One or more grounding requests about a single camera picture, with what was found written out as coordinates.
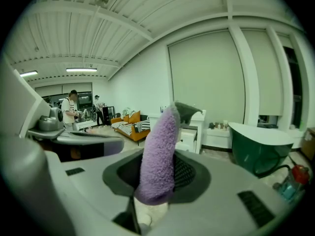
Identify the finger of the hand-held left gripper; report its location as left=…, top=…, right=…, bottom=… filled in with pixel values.
left=39, top=134, right=125, bottom=163

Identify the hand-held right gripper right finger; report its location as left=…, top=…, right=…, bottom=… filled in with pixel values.
left=147, top=149, right=297, bottom=236

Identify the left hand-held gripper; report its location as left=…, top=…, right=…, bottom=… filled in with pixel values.
left=0, top=55, right=110, bottom=142

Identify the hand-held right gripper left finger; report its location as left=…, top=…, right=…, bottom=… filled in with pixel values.
left=45, top=148, right=143, bottom=236

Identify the purple cloth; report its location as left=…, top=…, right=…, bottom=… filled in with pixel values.
left=134, top=101, right=207, bottom=206

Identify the orange sofa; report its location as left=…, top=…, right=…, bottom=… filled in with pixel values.
left=110, top=110, right=151, bottom=146

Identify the black shelf cabinet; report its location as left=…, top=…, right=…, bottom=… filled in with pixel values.
left=102, top=105, right=115, bottom=126

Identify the orange cushion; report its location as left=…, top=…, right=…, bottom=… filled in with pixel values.
left=127, top=111, right=141, bottom=124

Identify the striped black white blanket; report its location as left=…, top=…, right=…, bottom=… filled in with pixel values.
left=112, top=120, right=151, bottom=132

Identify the ceiling light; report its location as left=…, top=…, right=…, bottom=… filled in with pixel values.
left=65, top=67, right=98, bottom=73
left=19, top=70, right=39, bottom=78

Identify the white vanity cabinet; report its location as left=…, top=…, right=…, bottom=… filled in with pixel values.
left=147, top=108, right=207, bottom=155

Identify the cardboard box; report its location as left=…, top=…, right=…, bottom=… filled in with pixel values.
left=301, top=127, right=315, bottom=161

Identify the white roller blind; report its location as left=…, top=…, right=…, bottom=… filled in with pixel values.
left=242, top=29, right=284, bottom=117
left=168, top=30, right=246, bottom=127

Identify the grey dome camera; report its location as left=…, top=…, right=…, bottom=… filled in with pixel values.
left=37, top=106, right=65, bottom=132

